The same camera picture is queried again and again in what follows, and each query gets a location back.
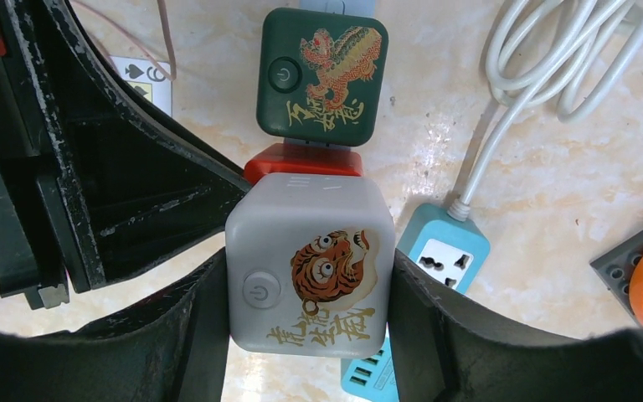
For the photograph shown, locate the dark green cube socket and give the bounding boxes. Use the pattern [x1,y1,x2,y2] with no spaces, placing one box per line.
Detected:
[256,8,389,147]

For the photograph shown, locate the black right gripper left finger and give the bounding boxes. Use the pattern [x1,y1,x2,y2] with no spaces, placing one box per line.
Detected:
[0,250,229,401]

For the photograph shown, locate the white tiger cube socket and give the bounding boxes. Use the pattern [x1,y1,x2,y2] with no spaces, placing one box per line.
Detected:
[224,173,395,358]

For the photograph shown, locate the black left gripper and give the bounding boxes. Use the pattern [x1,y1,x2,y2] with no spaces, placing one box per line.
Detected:
[0,1,249,310]

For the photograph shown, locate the teal power strip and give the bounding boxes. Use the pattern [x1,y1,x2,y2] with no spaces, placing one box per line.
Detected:
[341,204,491,401]

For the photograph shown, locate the pink thin cable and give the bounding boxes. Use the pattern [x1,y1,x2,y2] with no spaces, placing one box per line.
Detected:
[71,0,178,82]

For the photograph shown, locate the white coiled cable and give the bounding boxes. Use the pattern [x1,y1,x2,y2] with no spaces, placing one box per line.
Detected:
[447,0,643,223]

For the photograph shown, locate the grey-blue power strip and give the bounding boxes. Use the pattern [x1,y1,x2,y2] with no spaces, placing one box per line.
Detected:
[299,0,377,18]

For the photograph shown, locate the red cube socket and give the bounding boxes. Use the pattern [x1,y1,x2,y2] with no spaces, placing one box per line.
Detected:
[243,143,363,185]

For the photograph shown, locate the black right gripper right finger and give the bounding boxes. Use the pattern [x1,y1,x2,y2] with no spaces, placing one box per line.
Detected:
[387,250,643,402]

